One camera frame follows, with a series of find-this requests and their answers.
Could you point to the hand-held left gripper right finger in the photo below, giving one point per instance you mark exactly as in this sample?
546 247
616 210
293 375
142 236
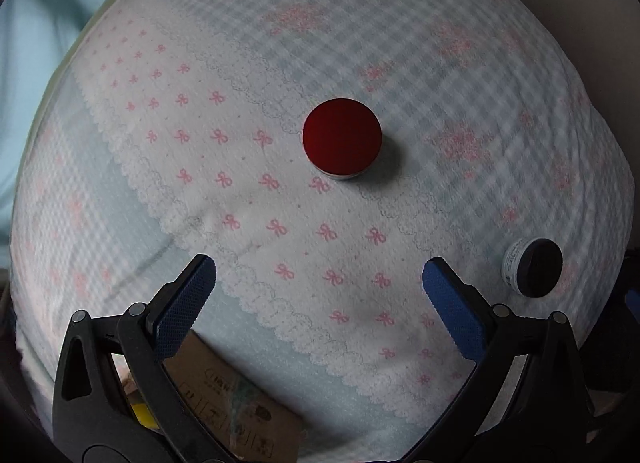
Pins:
452 309

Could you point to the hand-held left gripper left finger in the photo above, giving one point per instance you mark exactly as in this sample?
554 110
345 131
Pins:
184 304

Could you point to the black lid jar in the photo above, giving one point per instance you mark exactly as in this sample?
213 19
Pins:
536 268

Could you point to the cardboard box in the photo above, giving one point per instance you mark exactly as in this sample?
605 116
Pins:
225 393

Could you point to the yellow tape roll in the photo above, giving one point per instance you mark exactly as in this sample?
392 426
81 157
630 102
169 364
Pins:
141 410

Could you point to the red lid jar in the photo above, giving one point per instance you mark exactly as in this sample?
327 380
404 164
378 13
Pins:
342 139

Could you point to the light blue hanging cloth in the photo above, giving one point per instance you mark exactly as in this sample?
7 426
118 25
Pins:
40 68

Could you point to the checked bow print bed sheet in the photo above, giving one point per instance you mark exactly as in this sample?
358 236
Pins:
300 43

